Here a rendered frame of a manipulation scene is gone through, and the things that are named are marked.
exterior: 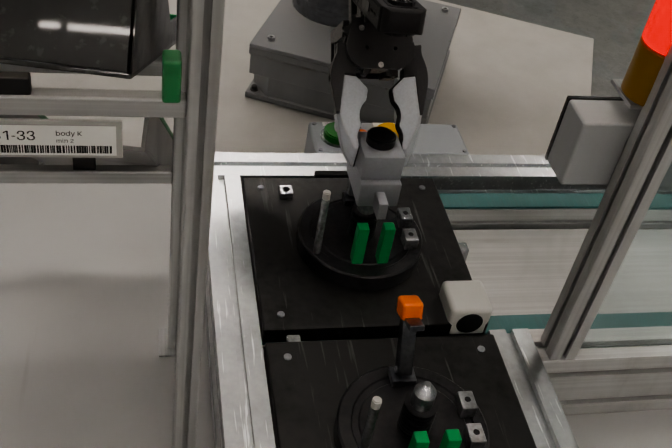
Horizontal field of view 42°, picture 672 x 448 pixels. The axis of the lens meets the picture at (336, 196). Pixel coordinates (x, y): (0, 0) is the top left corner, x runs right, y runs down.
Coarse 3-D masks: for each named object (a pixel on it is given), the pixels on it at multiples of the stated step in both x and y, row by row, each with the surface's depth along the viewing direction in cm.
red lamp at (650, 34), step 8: (656, 0) 71; (664, 0) 70; (656, 8) 71; (664, 8) 70; (656, 16) 71; (664, 16) 70; (648, 24) 72; (656, 24) 71; (664, 24) 70; (648, 32) 72; (656, 32) 71; (664, 32) 70; (648, 40) 72; (656, 40) 71; (664, 40) 71; (656, 48) 72; (664, 48) 71
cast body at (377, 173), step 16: (384, 128) 90; (368, 144) 89; (384, 144) 89; (400, 144) 90; (368, 160) 88; (384, 160) 89; (400, 160) 89; (352, 176) 93; (368, 176) 90; (384, 176) 90; (400, 176) 90; (368, 192) 90; (384, 192) 90; (384, 208) 89
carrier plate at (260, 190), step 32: (256, 192) 104; (320, 192) 106; (416, 192) 108; (256, 224) 100; (288, 224) 100; (448, 224) 104; (256, 256) 96; (288, 256) 96; (448, 256) 100; (256, 288) 93; (288, 288) 93; (320, 288) 94; (416, 288) 96; (288, 320) 89; (320, 320) 90; (352, 320) 91; (384, 320) 91
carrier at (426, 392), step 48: (432, 336) 91; (480, 336) 92; (288, 384) 83; (336, 384) 84; (384, 384) 83; (432, 384) 83; (480, 384) 87; (288, 432) 79; (336, 432) 78; (384, 432) 78; (432, 432) 79; (480, 432) 78; (528, 432) 83
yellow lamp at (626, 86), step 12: (636, 48) 74; (648, 48) 72; (636, 60) 74; (648, 60) 72; (660, 60) 72; (636, 72) 74; (648, 72) 73; (624, 84) 76; (636, 84) 74; (648, 84) 73; (636, 96) 74
